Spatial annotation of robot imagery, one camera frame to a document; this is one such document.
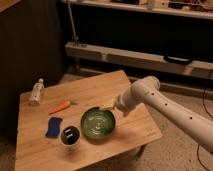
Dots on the metal stand pole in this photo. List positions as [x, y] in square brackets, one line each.
[75, 37]

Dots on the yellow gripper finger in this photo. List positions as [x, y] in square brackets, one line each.
[108, 105]

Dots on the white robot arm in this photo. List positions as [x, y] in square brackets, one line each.
[147, 91]

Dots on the white cup with dark contents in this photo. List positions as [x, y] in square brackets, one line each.
[70, 137]

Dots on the clear plastic bottle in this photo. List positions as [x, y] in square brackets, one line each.
[36, 93]

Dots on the long wooden bench shelf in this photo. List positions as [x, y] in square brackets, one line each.
[137, 59]

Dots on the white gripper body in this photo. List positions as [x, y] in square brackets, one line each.
[125, 102]

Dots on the blue sponge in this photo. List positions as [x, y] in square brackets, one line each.
[53, 129]

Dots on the wooden low table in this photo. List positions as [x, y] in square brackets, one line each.
[36, 152]

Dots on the orange carrot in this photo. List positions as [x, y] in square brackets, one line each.
[60, 107]

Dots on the green ceramic bowl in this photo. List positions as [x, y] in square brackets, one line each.
[97, 124]

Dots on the black handle on bench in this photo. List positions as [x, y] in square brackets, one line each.
[177, 61]

